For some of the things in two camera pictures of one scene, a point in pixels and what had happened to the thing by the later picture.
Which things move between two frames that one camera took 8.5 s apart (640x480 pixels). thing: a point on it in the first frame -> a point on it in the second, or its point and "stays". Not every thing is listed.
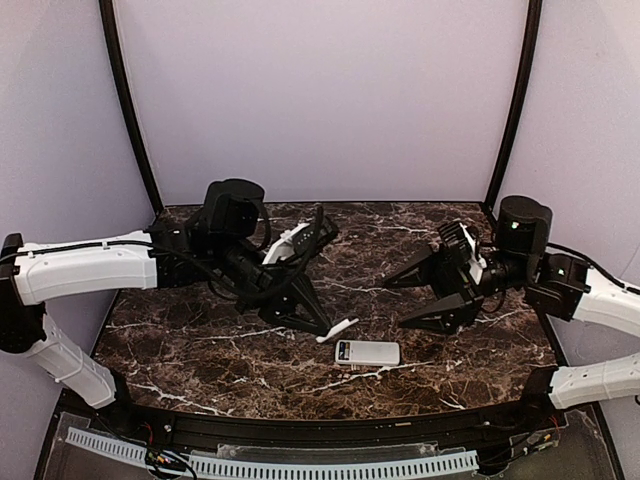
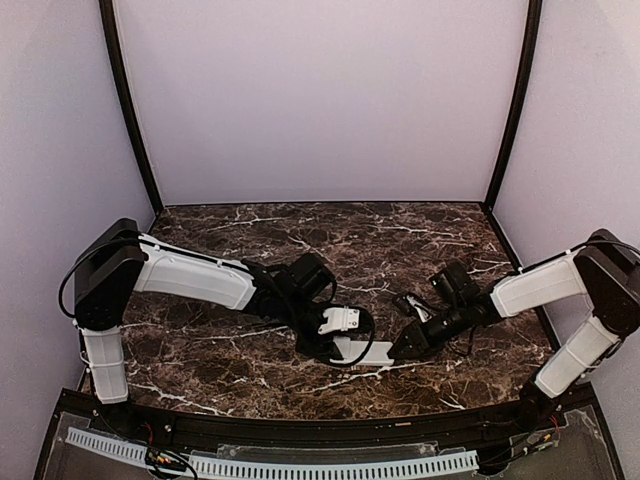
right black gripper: x=451 y=281 -> x=425 y=338
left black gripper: x=279 y=293 -> x=314 y=343
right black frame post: x=518 y=108 stays
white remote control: x=367 y=352 stays
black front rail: x=411 y=430 stays
